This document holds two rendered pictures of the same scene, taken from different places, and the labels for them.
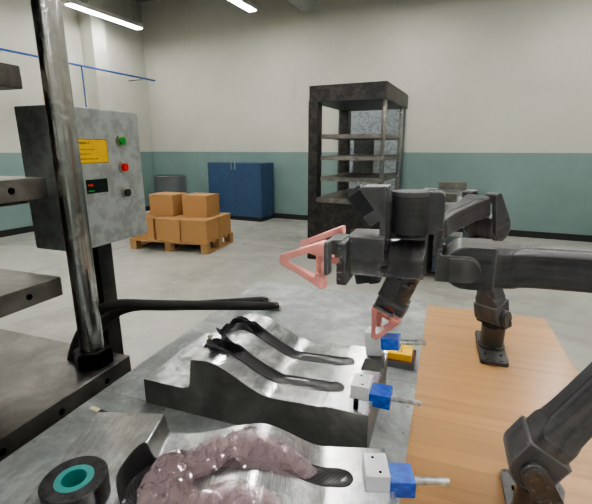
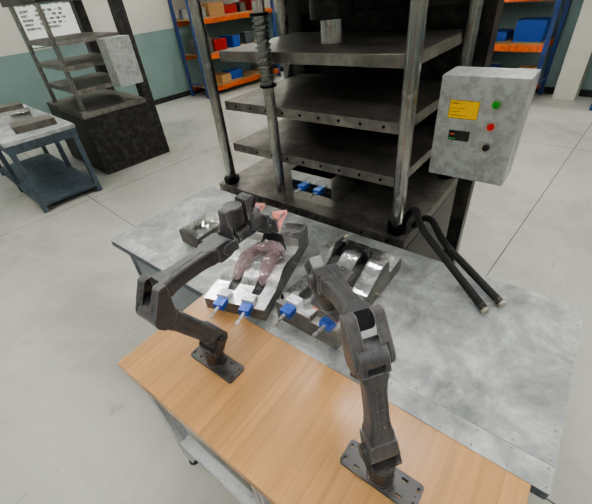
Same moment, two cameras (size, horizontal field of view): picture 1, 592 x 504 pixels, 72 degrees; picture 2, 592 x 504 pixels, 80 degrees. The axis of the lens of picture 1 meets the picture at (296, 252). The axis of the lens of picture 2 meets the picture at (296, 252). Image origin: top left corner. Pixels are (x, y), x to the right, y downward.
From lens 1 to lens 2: 1.48 m
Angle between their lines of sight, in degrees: 98
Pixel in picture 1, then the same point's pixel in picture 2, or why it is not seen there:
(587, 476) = (222, 410)
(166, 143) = not seen: outside the picture
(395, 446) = (280, 332)
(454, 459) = (261, 353)
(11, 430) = (342, 221)
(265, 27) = not seen: outside the picture
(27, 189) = (391, 128)
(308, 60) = not seen: outside the picture
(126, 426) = (294, 231)
